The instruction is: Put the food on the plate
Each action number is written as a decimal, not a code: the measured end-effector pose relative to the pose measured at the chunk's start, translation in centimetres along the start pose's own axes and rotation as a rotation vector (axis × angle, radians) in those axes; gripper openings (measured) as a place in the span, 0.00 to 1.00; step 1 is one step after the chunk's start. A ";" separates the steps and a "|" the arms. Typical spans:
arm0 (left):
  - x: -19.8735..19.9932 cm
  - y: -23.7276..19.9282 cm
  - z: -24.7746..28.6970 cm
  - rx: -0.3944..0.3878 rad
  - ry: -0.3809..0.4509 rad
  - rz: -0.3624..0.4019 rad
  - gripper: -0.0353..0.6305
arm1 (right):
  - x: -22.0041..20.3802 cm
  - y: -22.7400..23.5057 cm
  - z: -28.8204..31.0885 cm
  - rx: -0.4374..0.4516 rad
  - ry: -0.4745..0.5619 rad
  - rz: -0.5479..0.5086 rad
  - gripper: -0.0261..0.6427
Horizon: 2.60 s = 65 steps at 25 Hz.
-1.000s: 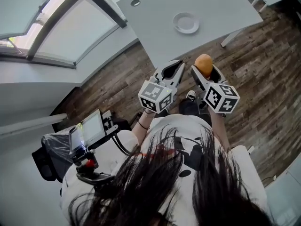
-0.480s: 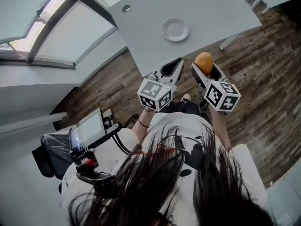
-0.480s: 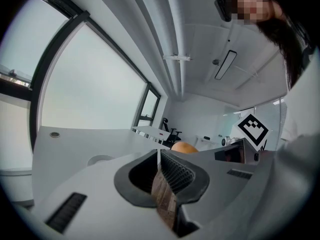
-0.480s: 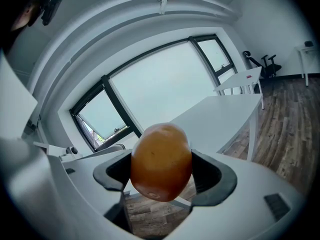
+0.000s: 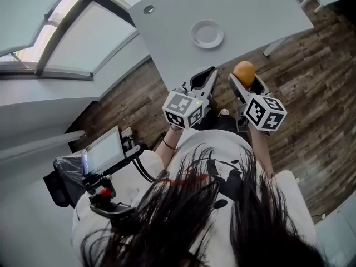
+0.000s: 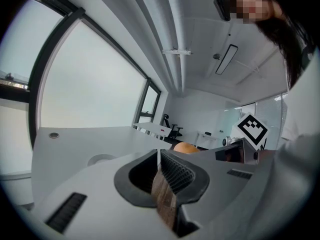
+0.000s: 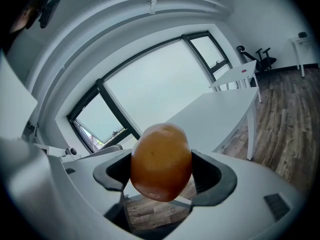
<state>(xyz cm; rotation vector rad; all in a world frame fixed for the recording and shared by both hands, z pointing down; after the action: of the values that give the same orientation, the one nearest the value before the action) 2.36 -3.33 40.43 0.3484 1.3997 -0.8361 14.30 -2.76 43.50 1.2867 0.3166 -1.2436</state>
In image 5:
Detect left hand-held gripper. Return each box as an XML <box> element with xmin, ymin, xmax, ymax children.
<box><xmin>162</xmin><ymin>66</ymin><xmax>219</xmax><ymax>130</ymax></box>

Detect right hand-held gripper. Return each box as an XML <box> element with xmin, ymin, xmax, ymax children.
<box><xmin>228</xmin><ymin>73</ymin><xmax>288</xmax><ymax>135</ymax></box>

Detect brown potato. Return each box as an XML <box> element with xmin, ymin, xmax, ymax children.
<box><xmin>233</xmin><ymin>61</ymin><xmax>256</xmax><ymax>89</ymax></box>

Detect white plate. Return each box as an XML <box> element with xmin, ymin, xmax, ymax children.
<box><xmin>190</xmin><ymin>19</ymin><xmax>225</xmax><ymax>49</ymax></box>

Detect person's right forearm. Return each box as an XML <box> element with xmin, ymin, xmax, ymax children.
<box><xmin>249</xmin><ymin>129</ymin><xmax>275</xmax><ymax>178</ymax></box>

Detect person's left forearm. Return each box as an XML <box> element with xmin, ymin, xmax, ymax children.
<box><xmin>154</xmin><ymin>126</ymin><xmax>185</xmax><ymax>169</ymax></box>

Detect person's black trousers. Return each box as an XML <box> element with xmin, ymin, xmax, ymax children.
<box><xmin>194</xmin><ymin>112</ymin><xmax>240</xmax><ymax>139</ymax></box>

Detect white printed t-shirt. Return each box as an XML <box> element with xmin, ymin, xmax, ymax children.
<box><xmin>71</xmin><ymin>129</ymin><xmax>318</xmax><ymax>267</ymax></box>

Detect large white table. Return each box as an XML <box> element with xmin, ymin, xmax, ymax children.
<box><xmin>128</xmin><ymin>0</ymin><xmax>315</xmax><ymax>92</ymax></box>

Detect small monitor screen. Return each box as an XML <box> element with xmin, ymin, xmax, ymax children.
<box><xmin>82</xmin><ymin>126</ymin><xmax>123</xmax><ymax>177</ymax></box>

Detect black framed window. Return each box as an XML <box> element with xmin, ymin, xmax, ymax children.
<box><xmin>0</xmin><ymin>0</ymin><xmax>140</xmax><ymax>81</ymax></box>

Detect clear plastic wrap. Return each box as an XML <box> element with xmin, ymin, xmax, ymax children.
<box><xmin>53</xmin><ymin>151</ymin><xmax>84</xmax><ymax>179</ymax></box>

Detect black office chair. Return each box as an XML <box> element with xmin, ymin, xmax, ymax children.
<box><xmin>43</xmin><ymin>156</ymin><xmax>85</xmax><ymax>209</ymax></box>

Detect black wrist hair tie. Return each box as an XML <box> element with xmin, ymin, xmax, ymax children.
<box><xmin>162</xmin><ymin>139</ymin><xmax>179</xmax><ymax>151</ymax></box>

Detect black rig cables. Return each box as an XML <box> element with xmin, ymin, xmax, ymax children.
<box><xmin>132</xmin><ymin>159</ymin><xmax>155</xmax><ymax>183</ymax></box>

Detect black cable with white plug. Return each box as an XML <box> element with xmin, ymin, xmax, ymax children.
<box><xmin>310</xmin><ymin>212</ymin><xmax>328</xmax><ymax>223</ymax></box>

